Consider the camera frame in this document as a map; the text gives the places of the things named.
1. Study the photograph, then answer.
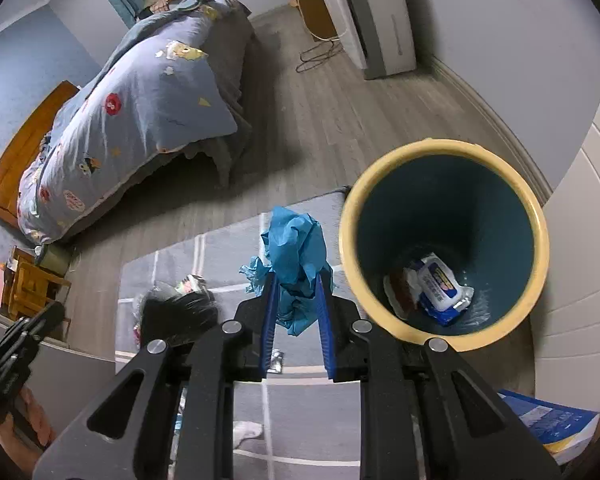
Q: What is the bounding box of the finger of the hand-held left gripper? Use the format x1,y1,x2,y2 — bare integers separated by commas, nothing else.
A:
10,301,66,356

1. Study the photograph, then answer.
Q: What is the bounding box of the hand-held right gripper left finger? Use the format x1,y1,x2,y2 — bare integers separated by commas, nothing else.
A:
32,270,281,480

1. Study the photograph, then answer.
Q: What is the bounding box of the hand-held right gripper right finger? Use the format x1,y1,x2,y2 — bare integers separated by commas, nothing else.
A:
316,272,565,480

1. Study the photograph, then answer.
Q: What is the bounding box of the yellow rimmed teal trash bin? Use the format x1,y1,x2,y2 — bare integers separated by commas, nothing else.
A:
339,139,551,353

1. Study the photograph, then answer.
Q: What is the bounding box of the person's left hand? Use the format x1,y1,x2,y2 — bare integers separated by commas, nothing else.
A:
0,385,56,478

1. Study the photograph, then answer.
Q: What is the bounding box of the wooden stool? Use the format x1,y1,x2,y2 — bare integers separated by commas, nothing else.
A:
7,246,73,341

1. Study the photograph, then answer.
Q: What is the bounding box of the green jar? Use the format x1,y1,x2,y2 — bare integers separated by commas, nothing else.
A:
35,245,71,277

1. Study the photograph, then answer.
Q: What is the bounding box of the brown snack wrapper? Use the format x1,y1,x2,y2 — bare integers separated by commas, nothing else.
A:
384,267,421,318

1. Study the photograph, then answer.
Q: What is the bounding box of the grey rug with white lines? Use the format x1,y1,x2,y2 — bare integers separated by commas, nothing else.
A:
115,187,536,480

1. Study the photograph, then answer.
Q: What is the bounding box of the shiny crumpled wrapper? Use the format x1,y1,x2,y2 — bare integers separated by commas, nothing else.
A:
174,274,210,295

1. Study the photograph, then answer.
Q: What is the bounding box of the black plastic bag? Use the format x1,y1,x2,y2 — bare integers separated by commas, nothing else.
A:
132,280,221,348

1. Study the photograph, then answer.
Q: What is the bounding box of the white blue wet wipes pack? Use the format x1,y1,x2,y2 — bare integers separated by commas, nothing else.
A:
417,252,476,326

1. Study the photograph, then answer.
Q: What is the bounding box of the bed with patterned blue duvet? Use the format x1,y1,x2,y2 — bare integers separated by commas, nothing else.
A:
17,0,253,246

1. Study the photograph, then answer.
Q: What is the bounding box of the blue yellow printed package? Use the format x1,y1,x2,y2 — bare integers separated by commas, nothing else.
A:
497,389,600,466

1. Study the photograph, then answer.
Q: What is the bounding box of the white panelled door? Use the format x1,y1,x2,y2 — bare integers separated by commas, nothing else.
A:
532,80,600,411

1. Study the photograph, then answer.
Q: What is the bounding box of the white standing air conditioner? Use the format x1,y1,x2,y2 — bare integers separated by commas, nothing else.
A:
307,0,418,81

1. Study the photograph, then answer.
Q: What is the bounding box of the wooden cabinet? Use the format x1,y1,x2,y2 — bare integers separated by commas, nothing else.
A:
280,0,341,41

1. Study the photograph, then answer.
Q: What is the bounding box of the wooden bed frame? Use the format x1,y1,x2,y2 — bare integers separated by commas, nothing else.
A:
0,80,81,231

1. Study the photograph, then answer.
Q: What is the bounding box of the black cable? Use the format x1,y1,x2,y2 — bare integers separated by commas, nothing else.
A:
295,40,343,73

